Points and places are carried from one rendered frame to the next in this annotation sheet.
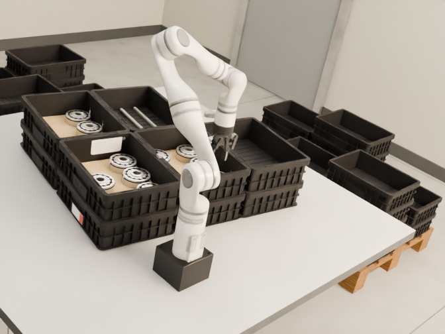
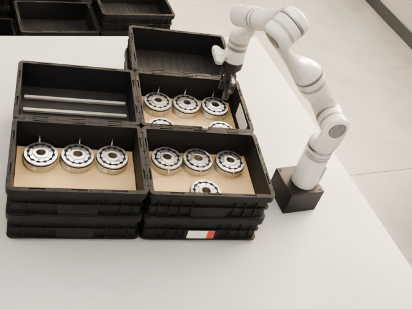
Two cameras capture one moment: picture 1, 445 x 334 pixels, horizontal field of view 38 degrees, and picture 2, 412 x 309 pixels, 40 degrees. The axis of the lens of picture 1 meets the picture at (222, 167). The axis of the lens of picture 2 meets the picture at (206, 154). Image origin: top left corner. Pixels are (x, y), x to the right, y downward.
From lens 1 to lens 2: 228 cm
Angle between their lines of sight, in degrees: 59
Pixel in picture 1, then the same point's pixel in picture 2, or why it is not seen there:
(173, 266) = (311, 197)
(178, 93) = (317, 69)
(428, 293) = not seen: hidden behind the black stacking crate
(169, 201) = (248, 157)
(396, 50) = not seen: outside the picture
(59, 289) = (301, 289)
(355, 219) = not seen: hidden behind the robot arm
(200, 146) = (327, 98)
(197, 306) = (331, 205)
